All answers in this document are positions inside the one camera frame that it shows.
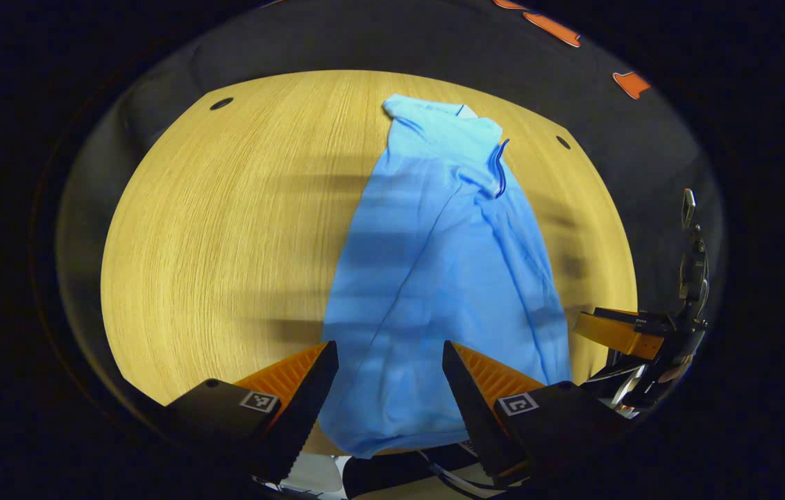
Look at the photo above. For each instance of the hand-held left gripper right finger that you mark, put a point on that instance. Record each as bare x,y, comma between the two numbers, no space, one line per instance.
468,410

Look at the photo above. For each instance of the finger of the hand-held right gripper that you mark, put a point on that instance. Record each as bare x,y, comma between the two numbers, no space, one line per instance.
618,333

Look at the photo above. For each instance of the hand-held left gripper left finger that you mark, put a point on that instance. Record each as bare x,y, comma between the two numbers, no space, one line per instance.
302,417

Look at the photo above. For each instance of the light blue T-shirt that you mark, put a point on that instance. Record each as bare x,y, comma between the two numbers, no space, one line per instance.
434,264

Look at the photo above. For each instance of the black backdrop cloth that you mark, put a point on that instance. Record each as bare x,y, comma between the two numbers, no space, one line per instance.
364,42

